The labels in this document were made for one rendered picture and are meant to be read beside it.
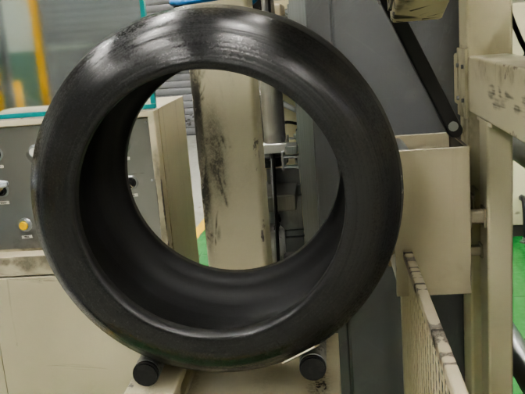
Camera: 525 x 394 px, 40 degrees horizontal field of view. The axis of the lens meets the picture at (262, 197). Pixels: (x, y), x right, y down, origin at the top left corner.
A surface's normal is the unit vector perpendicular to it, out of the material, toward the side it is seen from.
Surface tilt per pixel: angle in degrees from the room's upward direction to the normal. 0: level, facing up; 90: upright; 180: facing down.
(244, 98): 90
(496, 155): 90
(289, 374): 0
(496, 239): 90
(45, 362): 90
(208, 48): 79
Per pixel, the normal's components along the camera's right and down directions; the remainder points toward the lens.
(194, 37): -0.09, 0.04
